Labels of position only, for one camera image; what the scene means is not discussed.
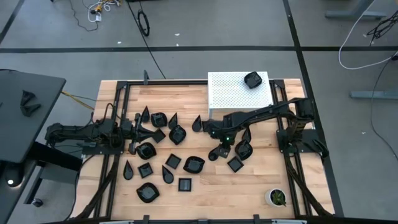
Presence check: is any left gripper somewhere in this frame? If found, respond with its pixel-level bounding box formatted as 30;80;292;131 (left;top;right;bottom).
120;113;156;156

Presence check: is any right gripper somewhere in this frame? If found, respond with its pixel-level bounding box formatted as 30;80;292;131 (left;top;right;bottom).
211;120;239;159

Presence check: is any white perforated riser shelf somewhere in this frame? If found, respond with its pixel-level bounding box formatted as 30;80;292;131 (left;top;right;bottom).
207;71;274;119

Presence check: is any small plant in white pot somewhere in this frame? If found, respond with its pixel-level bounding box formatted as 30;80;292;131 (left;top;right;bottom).
264;187;288;208

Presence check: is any black desk leg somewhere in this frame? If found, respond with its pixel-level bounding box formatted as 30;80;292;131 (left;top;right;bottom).
29;141;83;172

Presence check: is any grey desk base panel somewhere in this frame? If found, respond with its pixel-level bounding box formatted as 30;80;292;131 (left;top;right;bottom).
39;164;79;188

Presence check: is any black triangular object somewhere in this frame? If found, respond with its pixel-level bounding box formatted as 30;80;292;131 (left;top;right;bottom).
20;90;35;106

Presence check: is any black side desk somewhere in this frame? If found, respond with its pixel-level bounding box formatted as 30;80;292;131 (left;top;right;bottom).
0;68;67;164

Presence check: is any black round device with light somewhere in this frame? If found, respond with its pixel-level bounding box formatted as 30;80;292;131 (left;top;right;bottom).
2;162;26;189

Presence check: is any grey desk foot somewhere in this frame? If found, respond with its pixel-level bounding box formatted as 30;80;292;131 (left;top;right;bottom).
350;90;398;100
325;0;388;20

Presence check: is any black looped cable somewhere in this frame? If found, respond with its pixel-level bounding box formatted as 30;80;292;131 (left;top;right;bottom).
312;138;330;160

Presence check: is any black coiled cable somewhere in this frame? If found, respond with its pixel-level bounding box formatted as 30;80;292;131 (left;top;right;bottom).
126;0;167;80

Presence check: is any white yellow cable bundle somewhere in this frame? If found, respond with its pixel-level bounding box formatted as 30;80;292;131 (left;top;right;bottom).
87;0;121;23

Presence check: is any thin black cable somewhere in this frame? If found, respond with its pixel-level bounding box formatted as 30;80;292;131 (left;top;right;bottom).
369;55;398;154

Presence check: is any black cable bundle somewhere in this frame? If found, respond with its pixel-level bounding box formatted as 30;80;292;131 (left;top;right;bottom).
366;10;398;47

